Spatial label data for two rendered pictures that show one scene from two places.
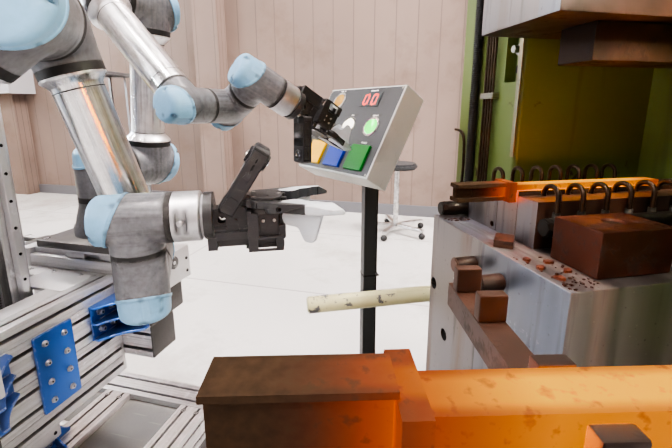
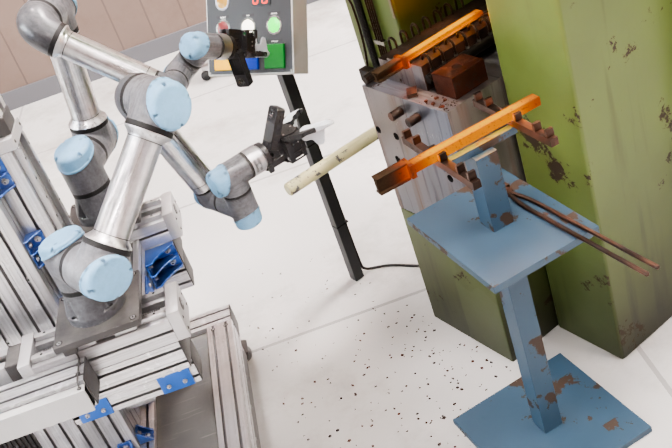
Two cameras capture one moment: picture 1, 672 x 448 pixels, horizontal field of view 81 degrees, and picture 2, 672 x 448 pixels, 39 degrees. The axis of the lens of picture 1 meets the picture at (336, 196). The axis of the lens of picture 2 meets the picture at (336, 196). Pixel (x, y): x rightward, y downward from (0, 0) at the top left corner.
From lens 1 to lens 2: 1.97 m
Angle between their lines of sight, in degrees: 23
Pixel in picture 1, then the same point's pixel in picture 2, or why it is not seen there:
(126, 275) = (243, 203)
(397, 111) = (293, 6)
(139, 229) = (242, 178)
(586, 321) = (458, 121)
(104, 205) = (222, 174)
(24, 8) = (185, 105)
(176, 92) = not seen: hidden behind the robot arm
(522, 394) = (426, 155)
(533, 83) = not seen: outside the picture
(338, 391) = (397, 168)
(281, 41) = not seen: outside the picture
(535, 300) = (436, 120)
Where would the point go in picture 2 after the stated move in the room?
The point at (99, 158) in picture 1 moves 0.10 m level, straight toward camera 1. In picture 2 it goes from (183, 154) to (211, 156)
